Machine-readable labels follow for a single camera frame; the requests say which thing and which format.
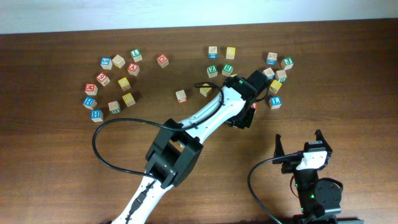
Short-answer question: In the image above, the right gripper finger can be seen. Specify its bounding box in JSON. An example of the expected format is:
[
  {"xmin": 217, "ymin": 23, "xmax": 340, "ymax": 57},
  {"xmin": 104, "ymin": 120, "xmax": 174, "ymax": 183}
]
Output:
[
  {"xmin": 274, "ymin": 134, "xmax": 285, "ymax": 157},
  {"xmin": 315, "ymin": 129, "xmax": 326, "ymax": 144}
]

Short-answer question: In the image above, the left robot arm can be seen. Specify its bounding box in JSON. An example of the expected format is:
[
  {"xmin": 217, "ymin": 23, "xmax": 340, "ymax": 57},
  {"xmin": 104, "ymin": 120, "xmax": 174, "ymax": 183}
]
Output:
[{"xmin": 112, "ymin": 70, "xmax": 268, "ymax": 224}]

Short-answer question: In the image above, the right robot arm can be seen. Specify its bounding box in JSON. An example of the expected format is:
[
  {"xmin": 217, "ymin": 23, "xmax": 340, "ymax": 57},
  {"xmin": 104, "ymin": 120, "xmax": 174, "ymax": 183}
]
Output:
[{"xmin": 273, "ymin": 129, "xmax": 343, "ymax": 224}]

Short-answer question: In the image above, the blue L block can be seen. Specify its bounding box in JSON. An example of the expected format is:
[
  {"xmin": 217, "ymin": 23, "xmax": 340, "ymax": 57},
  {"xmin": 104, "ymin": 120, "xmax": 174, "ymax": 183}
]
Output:
[{"xmin": 269, "ymin": 96, "xmax": 282, "ymax": 110}]

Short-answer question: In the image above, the yellow tilted block right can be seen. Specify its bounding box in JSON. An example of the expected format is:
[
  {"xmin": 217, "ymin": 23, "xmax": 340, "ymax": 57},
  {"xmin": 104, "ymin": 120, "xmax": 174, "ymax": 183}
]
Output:
[{"xmin": 270, "ymin": 80, "xmax": 282, "ymax": 95}]

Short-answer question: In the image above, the yellow block centre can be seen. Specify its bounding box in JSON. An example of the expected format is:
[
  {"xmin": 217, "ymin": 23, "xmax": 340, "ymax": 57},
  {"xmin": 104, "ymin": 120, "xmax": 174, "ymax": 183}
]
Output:
[{"xmin": 200, "ymin": 83, "xmax": 212, "ymax": 97}]

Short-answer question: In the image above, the wooden block blue corner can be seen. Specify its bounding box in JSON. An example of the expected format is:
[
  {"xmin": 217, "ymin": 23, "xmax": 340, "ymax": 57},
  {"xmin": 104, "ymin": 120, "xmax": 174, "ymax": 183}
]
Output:
[{"xmin": 263, "ymin": 68, "xmax": 275, "ymax": 80}]

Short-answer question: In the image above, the wooden block green R side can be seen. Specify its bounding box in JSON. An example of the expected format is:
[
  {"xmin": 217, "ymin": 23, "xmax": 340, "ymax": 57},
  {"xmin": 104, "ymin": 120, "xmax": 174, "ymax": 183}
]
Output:
[{"xmin": 275, "ymin": 70, "xmax": 287, "ymax": 83}]

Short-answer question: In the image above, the green Z block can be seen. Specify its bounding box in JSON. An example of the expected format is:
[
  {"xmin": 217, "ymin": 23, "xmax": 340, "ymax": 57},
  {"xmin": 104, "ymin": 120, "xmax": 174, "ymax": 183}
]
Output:
[{"xmin": 206, "ymin": 65, "xmax": 218, "ymax": 78}]

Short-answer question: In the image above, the wooden block blue X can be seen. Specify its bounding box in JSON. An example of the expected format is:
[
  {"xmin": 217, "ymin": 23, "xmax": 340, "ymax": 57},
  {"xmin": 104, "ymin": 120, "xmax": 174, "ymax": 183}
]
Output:
[{"xmin": 266, "ymin": 52, "xmax": 277, "ymax": 65}]

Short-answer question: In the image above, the wooden block red side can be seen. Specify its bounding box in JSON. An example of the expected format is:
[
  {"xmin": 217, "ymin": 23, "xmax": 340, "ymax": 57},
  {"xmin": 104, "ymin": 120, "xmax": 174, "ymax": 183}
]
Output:
[{"xmin": 175, "ymin": 90, "xmax": 187, "ymax": 103}]

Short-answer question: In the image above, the green J block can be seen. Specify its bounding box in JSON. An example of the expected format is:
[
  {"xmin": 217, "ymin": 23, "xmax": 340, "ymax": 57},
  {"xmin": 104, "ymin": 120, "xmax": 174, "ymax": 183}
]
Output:
[{"xmin": 281, "ymin": 57, "xmax": 294, "ymax": 70}]

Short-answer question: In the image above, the wooden block blue side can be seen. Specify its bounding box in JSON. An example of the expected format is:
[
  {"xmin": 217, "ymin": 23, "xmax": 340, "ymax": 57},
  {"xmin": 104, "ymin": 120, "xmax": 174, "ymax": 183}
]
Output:
[{"xmin": 208, "ymin": 46, "xmax": 218, "ymax": 59}]

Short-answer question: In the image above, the red round symbol block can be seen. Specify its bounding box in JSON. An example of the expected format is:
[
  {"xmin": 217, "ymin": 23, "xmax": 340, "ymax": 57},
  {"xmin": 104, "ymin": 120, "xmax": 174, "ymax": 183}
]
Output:
[{"xmin": 157, "ymin": 54, "xmax": 169, "ymax": 68}]

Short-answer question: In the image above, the yellow block left lower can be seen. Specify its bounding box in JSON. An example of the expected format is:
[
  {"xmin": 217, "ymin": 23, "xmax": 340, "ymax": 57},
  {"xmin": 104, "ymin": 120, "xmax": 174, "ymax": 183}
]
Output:
[{"xmin": 122, "ymin": 93, "xmax": 136, "ymax": 107}]

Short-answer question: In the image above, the red A block left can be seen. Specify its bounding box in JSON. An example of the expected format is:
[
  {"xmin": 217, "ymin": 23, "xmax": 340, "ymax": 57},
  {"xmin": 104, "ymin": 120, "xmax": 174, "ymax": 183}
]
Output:
[{"xmin": 127, "ymin": 63, "xmax": 140, "ymax": 76}]

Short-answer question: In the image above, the yellow block left upper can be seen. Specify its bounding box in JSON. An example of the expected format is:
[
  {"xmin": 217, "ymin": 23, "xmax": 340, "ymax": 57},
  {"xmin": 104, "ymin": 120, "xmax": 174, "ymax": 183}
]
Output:
[{"xmin": 118, "ymin": 77, "xmax": 131, "ymax": 91}]

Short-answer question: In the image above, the green L block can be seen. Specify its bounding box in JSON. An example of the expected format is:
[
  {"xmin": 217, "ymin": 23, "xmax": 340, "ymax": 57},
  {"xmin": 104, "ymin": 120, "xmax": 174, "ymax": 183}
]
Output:
[{"xmin": 131, "ymin": 49, "xmax": 142, "ymax": 62}]

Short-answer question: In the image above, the plain wooden block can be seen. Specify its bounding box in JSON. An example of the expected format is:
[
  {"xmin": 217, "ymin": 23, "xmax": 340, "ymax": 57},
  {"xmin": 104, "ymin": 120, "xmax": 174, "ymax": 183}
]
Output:
[{"xmin": 112, "ymin": 55, "xmax": 126, "ymax": 68}]

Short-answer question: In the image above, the blue H block lower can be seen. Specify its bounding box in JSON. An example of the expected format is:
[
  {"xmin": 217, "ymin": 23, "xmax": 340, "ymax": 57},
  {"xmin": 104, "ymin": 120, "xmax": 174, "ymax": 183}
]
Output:
[{"xmin": 91, "ymin": 110, "xmax": 103, "ymax": 122}]

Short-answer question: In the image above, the blue h block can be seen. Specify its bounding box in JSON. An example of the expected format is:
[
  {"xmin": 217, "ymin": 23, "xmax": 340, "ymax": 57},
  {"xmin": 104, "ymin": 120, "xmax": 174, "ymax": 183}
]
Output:
[
  {"xmin": 83, "ymin": 96, "xmax": 97, "ymax": 110},
  {"xmin": 91, "ymin": 110, "xmax": 103, "ymax": 122}
]

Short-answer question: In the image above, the red 9 block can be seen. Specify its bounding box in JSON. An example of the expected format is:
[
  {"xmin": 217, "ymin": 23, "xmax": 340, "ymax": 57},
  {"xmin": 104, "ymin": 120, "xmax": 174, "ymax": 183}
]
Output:
[{"xmin": 96, "ymin": 72, "xmax": 110, "ymax": 86}]

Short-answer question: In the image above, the blue 5 block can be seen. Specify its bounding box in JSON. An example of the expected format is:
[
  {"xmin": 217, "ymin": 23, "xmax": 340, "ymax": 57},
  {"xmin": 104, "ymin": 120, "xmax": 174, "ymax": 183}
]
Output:
[{"xmin": 100, "ymin": 57, "xmax": 113, "ymax": 70}]

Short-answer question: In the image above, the blue H block upper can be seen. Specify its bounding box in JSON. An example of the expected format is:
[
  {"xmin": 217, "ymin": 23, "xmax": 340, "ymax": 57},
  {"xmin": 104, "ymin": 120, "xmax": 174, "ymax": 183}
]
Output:
[{"xmin": 83, "ymin": 96, "xmax": 97, "ymax": 110}]

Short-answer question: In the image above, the red M block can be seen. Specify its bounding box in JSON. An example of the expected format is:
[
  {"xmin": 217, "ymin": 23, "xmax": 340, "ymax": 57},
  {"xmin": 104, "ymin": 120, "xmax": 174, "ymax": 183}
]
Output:
[{"xmin": 85, "ymin": 83, "xmax": 98, "ymax": 96}]

